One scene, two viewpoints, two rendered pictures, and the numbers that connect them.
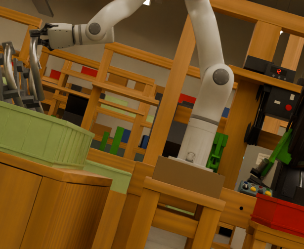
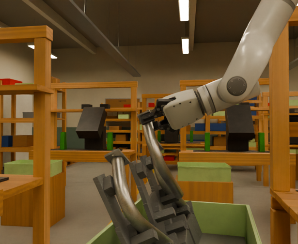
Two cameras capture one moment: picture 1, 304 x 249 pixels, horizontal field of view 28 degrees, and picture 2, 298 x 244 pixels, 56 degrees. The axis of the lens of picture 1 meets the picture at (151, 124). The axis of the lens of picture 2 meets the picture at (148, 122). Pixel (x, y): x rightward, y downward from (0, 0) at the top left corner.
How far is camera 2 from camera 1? 1.75 m
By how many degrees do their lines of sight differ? 10
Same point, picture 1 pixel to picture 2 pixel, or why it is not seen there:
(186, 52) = (282, 72)
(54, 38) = (174, 116)
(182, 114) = (293, 130)
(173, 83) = (279, 104)
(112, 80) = not seen: hidden behind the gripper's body
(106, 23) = (253, 71)
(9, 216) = not seen: outside the picture
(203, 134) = not seen: outside the picture
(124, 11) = (268, 43)
